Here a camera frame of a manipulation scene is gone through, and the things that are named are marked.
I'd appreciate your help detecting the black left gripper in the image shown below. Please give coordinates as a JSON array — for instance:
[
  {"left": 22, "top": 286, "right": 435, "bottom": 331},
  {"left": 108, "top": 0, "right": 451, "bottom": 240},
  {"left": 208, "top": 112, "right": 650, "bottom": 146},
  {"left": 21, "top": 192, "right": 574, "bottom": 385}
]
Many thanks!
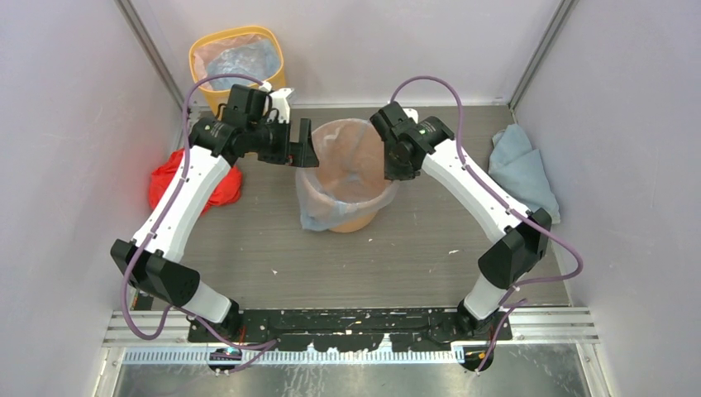
[{"left": 247, "top": 115, "right": 318, "bottom": 167}]

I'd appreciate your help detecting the light blue trash bag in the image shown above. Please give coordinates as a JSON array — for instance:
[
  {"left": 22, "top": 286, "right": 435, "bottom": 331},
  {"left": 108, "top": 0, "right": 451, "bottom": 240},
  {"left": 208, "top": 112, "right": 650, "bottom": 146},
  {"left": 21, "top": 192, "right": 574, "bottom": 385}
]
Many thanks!
[{"left": 295, "top": 118, "right": 399, "bottom": 232}]

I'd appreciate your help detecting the orange round trash bin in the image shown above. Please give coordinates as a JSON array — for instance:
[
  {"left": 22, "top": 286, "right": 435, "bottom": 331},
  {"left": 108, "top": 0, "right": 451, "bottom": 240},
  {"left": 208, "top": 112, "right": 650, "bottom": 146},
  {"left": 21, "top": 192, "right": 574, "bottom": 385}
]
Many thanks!
[{"left": 330, "top": 211, "right": 378, "bottom": 233}]

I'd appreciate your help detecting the yellow mesh trash bin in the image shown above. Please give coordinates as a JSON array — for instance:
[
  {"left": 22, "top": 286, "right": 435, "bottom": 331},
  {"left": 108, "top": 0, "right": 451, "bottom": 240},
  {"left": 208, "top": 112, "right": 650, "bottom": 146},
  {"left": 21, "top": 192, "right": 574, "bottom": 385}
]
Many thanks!
[{"left": 188, "top": 26, "right": 287, "bottom": 89}]

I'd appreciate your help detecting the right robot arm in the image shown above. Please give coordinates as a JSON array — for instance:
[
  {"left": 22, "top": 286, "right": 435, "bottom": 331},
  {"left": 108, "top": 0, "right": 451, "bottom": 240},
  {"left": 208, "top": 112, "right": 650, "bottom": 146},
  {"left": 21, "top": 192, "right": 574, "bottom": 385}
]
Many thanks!
[{"left": 370, "top": 102, "right": 551, "bottom": 340}]

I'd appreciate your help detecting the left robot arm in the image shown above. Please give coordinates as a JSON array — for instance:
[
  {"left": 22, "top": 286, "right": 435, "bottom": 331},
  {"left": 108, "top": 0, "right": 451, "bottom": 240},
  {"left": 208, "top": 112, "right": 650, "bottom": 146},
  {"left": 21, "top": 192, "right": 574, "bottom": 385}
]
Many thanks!
[{"left": 111, "top": 84, "right": 318, "bottom": 342}]

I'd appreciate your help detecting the blue bag inside yellow bin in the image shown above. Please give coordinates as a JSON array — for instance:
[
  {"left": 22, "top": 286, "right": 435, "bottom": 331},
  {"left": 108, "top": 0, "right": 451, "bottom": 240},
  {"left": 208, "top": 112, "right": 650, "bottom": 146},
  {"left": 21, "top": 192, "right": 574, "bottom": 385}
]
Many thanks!
[{"left": 205, "top": 35, "right": 282, "bottom": 81}]

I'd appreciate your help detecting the red crumpled trash bag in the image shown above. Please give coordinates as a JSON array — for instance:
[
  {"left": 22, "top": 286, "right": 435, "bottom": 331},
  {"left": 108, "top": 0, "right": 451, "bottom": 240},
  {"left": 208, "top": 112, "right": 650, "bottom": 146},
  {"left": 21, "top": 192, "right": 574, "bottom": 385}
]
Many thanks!
[{"left": 146, "top": 149, "right": 243, "bottom": 215}]

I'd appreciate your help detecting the folded blue bag in corner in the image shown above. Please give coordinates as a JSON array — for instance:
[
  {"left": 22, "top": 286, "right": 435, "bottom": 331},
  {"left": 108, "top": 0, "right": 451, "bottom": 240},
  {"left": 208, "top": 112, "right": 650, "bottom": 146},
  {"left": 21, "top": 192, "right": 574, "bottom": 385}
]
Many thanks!
[{"left": 488, "top": 124, "right": 561, "bottom": 224}]

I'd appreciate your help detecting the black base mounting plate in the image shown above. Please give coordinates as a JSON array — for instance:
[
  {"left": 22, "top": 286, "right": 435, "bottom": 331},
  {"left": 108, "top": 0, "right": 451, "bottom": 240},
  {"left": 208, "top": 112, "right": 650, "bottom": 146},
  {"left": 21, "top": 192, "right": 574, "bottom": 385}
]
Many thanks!
[{"left": 188, "top": 308, "right": 513, "bottom": 352}]

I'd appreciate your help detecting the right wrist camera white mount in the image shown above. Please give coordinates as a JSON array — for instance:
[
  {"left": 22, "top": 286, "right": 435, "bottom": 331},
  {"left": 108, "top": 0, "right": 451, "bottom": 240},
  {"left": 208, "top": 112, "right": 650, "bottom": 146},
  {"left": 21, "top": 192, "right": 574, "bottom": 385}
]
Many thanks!
[{"left": 403, "top": 108, "right": 419, "bottom": 123}]

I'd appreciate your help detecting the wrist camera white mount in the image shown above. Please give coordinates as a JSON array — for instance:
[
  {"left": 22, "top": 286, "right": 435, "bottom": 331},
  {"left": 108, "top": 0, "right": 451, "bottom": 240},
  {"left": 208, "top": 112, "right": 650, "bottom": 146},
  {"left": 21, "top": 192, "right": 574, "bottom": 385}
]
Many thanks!
[
  {"left": 403, "top": 108, "right": 419, "bottom": 123},
  {"left": 259, "top": 81, "right": 294, "bottom": 124}
]

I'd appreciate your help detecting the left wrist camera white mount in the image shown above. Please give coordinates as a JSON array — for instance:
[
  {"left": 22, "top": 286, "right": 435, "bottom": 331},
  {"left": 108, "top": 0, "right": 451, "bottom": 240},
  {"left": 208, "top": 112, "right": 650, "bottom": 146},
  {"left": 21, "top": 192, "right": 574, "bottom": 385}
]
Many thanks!
[{"left": 259, "top": 81, "right": 294, "bottom": 124}]

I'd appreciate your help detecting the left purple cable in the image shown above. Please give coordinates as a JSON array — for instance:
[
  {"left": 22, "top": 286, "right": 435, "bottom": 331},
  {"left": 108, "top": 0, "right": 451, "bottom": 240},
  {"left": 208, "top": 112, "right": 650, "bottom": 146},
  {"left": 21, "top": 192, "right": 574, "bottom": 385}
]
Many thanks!
[{"left": 119, "top": 73, "right": 283, "bottom": 375}]

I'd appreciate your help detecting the slotted white cable duct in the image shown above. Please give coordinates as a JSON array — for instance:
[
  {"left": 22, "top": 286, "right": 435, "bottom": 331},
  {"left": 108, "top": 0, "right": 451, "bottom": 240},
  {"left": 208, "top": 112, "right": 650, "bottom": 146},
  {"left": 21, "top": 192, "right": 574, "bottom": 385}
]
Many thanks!
[{"left": 122, "top": 343, "right": 465, "bottom": 365}]

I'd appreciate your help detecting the left aluminium frame post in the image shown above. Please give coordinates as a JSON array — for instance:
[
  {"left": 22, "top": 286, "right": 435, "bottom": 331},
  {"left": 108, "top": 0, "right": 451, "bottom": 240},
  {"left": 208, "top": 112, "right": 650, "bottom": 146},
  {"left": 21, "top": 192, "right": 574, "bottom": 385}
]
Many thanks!
[{"left": 114, "top": 0, "right": 186, "bottom": 110}]

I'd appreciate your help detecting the aluminium frame post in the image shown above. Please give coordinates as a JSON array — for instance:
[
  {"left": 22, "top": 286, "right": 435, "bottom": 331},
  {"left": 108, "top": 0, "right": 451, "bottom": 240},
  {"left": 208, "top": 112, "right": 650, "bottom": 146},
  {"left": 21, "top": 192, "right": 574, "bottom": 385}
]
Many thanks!
[
  {"left": 114, "top": 0, "right": 186, "bottom": 110},
  {"left": 508, "top": 0, "right": 579, "bottom": 112}
]

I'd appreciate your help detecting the right aluminium frame post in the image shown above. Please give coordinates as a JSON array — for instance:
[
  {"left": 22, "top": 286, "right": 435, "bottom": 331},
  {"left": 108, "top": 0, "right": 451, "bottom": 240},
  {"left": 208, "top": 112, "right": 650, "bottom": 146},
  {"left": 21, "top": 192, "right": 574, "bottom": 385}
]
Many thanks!
[{"left": 508, "top": 0, "right": 579, "bottom": 112}]

